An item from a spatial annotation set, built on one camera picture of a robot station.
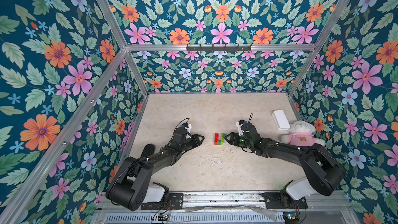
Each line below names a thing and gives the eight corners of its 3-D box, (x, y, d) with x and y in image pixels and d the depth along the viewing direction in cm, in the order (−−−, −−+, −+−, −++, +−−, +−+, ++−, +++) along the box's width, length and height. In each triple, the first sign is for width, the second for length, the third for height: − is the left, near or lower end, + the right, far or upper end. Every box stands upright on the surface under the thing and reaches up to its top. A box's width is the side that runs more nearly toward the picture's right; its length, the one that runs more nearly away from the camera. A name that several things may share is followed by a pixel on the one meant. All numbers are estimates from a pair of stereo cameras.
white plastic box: (277, 131, 100) (279, 127, 97) (271, 113, 110) (273, 109, 106) (288, 131, 100) (290, 127, 97) (281, 113, 110) (283, 109, 106)
